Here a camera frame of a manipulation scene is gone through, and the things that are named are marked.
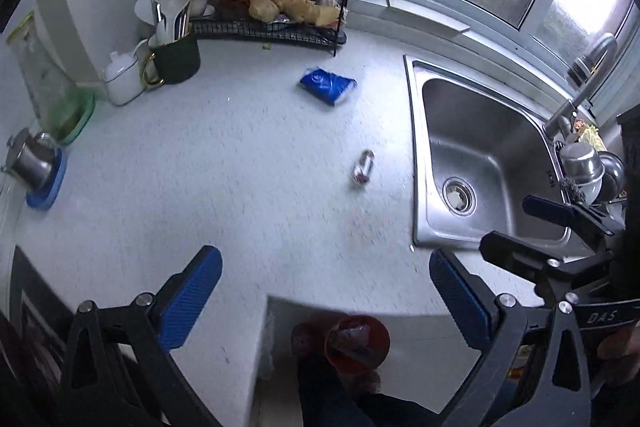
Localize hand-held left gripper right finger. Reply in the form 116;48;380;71
429;248;591;427

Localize steel bowl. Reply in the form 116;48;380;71
560;143;606;185

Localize steel wool scrubber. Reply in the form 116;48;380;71
562;177;586;205

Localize person's foot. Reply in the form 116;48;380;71
345;369;382;398

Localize stainless steel sink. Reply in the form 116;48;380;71
404;54;596;258

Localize red trash bin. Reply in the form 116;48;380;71
324;315;391;370

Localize blue tissue pack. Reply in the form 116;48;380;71
300;67;357;108

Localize person's dark trousers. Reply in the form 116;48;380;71
297;354;451;427

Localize ginger root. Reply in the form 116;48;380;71
248;0;341;26

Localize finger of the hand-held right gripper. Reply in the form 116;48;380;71
522;195;626;250
479;231;616;295

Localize white ceramic lidded pot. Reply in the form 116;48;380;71
102;39;151;106

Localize sink drain strainer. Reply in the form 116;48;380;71
442;177;476;215

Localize steel faucet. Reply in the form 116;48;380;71
544;33;618;140

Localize small steel pot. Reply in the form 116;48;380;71
2;127;56;190

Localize dark green mug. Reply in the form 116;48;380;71
142;29;202;86

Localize glass flask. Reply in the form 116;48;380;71
6;11;83;142

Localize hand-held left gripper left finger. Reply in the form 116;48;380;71
59;245;223;427

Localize person's right hand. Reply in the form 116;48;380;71
592;324;640;400

